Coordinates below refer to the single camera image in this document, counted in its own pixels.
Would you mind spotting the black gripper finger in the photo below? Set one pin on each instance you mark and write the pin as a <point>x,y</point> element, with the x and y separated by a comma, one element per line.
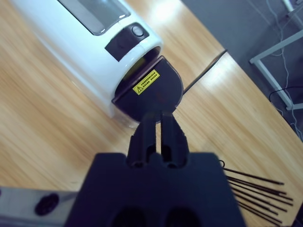
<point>142,142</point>
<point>174,142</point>

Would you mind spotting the white capsule coffee machine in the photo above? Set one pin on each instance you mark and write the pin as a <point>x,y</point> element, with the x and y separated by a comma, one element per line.
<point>78,52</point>

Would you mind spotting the black capsule holder with rods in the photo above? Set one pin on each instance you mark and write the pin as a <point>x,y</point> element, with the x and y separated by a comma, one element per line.
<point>255,189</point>

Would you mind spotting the white metal furniture frame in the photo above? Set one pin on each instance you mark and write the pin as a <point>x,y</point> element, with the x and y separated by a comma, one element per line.
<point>270,71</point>

